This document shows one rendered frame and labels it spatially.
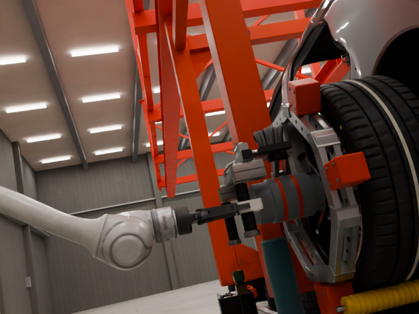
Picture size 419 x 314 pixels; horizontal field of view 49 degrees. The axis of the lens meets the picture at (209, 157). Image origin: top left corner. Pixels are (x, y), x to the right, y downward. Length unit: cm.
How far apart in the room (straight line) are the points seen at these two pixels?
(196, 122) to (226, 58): 196
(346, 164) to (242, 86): 96
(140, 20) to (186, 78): 115
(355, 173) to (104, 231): 60
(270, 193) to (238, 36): 94
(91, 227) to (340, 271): 68
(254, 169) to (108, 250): 47
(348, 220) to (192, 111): 292
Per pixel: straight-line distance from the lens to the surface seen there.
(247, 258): 382
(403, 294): 140
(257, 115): 198
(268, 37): 443
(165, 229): 119
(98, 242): 105
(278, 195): 138
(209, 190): 383
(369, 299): 136
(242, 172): 125
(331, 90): 137
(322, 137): 124
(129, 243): 100
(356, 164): 116
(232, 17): 216
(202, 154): 389
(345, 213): 122
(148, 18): 505
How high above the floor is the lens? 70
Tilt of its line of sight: 13 degrees up
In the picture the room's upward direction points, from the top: 13 degrees counter-clockwise
